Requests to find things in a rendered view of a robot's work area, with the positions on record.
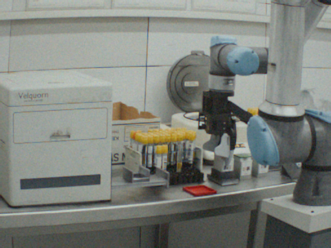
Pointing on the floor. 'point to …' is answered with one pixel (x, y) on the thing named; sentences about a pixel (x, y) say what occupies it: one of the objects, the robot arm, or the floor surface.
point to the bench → (150, 208)
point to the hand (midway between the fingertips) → (224, 160)
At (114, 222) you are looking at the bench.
